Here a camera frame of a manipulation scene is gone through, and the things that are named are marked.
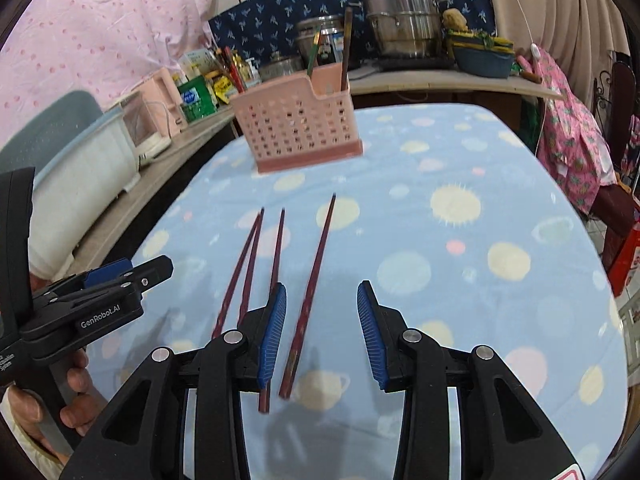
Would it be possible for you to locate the beige hanging curtain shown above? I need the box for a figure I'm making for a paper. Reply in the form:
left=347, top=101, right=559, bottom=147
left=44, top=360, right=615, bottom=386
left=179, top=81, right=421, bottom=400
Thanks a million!
left=491, top=0, right=629, bottom=105

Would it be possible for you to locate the white blender jug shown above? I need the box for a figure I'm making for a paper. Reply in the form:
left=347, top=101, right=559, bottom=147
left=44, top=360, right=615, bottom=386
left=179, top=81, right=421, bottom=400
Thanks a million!
left=110, top=91, right=171, bottom=168

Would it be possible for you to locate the silver rice cooker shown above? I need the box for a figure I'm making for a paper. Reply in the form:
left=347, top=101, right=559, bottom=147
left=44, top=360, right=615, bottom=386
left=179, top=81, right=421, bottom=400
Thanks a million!
left=295, top=15, right=344, bottom=65

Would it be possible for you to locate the stainless stacked steamer pot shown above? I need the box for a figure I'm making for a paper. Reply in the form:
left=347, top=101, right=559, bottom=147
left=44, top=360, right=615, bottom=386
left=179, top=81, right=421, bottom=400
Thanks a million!
left=362, top=0, right=452, bottom=58

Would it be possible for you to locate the blue bowl with yellow basins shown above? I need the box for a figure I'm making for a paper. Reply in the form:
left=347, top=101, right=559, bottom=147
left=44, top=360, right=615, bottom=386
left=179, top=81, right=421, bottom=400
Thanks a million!
left=447, top=30, right=515, bottom=79

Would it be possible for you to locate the dark red chopstick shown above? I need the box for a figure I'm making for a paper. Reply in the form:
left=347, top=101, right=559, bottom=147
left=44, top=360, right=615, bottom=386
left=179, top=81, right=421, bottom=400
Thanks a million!
left=279, top=194, right=336, bottom=400

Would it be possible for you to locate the pink electric kettle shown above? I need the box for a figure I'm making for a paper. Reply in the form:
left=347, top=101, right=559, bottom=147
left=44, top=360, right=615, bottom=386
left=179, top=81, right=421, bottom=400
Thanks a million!
left=134, top=67, right=186, bottom=138

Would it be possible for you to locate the small steel lidded pot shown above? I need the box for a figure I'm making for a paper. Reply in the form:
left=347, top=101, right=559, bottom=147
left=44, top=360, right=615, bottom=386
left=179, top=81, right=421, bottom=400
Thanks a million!
left=258, top=51, right=303, bottom=82

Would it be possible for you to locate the green dish soap bottle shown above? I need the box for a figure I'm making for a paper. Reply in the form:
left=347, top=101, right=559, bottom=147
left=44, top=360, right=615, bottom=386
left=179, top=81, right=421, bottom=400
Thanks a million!
left=177, top=76, right=217, bottom=124

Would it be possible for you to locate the white dish drainer box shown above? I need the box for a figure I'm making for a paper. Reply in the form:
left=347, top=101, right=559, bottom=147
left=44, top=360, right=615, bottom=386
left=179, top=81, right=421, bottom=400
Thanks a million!
left=1, top=90, right=140, bottom=280

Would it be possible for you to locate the pink patterned curtain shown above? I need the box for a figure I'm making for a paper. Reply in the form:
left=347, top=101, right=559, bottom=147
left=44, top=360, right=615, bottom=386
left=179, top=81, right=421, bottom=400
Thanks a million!
left=1, top=0, right=214, bottom=142

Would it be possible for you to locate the black induction cooker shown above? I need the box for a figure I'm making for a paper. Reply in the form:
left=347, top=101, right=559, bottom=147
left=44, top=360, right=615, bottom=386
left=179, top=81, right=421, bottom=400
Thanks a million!
left=373, top=56, right=456, bottom=72

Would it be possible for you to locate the pink perforated utensil basket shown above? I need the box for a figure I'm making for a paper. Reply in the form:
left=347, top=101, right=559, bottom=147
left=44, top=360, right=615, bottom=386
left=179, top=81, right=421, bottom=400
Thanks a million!
left=231, top=63, right=363, bottom=174

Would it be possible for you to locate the blue dotted table cloth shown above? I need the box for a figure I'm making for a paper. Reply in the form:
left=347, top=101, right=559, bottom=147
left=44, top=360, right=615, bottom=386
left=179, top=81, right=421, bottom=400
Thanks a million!
left=89, top=104, right=627, bottom=479

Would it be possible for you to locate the navy floral backsplash cloth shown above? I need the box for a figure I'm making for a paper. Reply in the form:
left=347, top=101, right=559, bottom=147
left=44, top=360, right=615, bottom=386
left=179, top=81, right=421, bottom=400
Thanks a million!
left=209, top=0, right=497, bottom=63

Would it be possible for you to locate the pink floral garment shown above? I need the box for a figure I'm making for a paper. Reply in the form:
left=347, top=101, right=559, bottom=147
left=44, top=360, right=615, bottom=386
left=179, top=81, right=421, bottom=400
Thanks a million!
left=516, top=49, right=616, bottom=214

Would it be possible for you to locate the person's left hand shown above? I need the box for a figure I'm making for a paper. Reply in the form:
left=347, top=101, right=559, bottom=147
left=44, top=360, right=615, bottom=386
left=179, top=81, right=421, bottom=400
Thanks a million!
left=6, top=349, right=107, bottom=463

